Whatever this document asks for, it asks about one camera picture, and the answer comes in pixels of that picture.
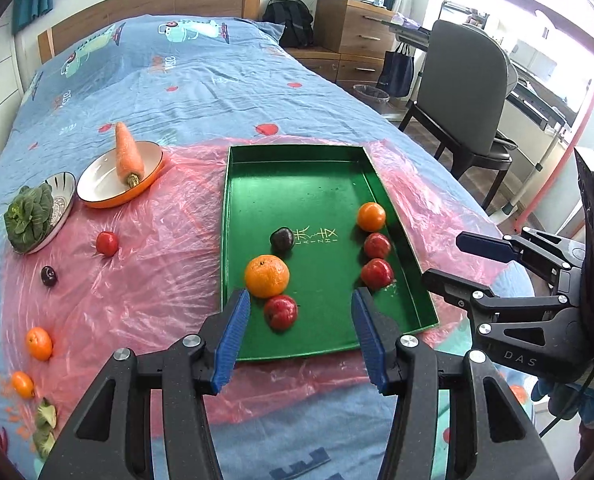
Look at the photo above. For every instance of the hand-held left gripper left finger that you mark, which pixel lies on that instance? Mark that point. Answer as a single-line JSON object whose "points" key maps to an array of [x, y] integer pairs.
{"points": [[232, 340]]}

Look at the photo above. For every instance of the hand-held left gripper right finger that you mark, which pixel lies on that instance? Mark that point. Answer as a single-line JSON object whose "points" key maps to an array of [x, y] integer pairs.
{"points": [[369, 340]]}

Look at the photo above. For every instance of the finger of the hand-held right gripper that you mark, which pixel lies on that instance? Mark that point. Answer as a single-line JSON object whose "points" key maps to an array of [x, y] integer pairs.
{"points": [[482, 246], [457, 287]]}

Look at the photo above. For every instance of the small red apple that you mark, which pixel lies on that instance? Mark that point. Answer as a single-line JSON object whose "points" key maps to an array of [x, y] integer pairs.
{"points": [[280, 311], [376, 273], [377, 246]]}

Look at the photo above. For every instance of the orange mandarin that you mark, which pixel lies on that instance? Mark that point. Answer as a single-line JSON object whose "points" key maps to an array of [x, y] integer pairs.
{"points": [[22, 384], [371, 216], [267, 276], [39, 343]]}

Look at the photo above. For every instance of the dark plum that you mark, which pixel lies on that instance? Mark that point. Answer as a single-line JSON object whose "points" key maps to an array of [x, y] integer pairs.
{"points": [[48, 276], [281, 239]]}

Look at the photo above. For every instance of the green tray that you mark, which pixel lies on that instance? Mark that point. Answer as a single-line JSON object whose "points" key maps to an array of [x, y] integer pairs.
{"points": [[317, 190]]}

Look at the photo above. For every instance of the person's right hand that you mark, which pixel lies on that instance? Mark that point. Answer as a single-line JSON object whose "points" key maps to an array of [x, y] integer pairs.
{"points": [[572, 402]]}

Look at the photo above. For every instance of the pink plastic sheet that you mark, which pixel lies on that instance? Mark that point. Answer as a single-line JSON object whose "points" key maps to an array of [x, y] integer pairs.
{"points": [[152, 280]]}

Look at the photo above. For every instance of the red tomato on sheet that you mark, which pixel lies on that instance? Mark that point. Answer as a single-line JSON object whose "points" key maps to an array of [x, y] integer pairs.
{"points": [[107, 243]]}

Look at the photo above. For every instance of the white desk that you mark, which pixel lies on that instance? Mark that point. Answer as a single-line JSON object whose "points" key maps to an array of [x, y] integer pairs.
{"points": [[532, 92]]}

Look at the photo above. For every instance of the grey chair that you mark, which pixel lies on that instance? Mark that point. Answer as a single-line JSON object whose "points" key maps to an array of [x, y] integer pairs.
{"points": [[462, 85]]}

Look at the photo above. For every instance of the mesh trash bin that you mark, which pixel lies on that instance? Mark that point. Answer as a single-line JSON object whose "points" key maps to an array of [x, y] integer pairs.
{"points": [[372, 94]]}

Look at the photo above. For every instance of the navy tote bag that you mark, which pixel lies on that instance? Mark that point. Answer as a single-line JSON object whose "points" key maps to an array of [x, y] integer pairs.
{"points": [[397, 72]]}

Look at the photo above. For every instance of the green vegetable leaf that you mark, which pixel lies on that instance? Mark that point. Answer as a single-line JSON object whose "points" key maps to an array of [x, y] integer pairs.
{"points": [[46, 413], [44, 444]]}

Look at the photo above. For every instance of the orange rimmed plate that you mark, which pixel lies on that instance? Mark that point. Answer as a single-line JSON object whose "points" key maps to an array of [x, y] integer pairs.
{"points": [[102, 180]]}

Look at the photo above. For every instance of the carrot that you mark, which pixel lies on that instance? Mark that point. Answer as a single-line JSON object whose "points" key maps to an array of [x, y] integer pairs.
{"points": [[126, 152]]}

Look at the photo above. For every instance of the patterned white bowl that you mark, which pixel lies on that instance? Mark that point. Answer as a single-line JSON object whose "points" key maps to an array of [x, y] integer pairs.
{"points": [[62, 195]]}

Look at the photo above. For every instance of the low wooden nightstand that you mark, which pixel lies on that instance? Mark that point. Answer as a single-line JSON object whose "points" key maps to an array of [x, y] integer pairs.
{"points": [[327, 65]]}

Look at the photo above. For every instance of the bok choy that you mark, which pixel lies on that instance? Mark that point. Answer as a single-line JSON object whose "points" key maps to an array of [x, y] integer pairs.
{"points": [[27, 215]]}

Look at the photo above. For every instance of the wooden drawer cabinet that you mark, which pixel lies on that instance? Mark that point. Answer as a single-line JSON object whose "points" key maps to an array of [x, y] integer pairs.
{"points": [[357, 25]]}

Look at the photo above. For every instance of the black backpack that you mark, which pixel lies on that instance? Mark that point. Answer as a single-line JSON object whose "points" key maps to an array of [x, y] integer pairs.
{"points": [[287, 20]]}

